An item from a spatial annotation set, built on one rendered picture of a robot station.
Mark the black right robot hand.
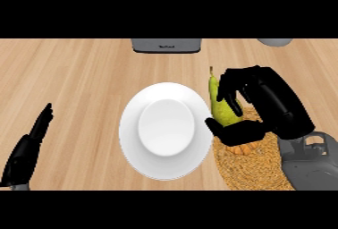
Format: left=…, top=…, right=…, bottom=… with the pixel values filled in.
left=204, top=65, right=318, bottom=148

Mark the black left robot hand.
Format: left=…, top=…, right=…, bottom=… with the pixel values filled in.
left=0, top=102, right=57, bottom=188

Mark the green pear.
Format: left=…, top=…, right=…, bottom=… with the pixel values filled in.
left=207, top=65, right=244, bottom=127

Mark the woven straw placemat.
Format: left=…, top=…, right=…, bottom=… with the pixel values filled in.
left=212, top=105, right=296, bottom=191

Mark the white oval plate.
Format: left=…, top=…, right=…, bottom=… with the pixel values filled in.
left=119, top=81, right=216, bottom=181

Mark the pale grey round object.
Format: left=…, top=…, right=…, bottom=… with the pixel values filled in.
left=257, top=38, right=294, bottom=47

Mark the grey appliance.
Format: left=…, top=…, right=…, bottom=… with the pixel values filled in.
left=130, top=38, right=204, bottom=55

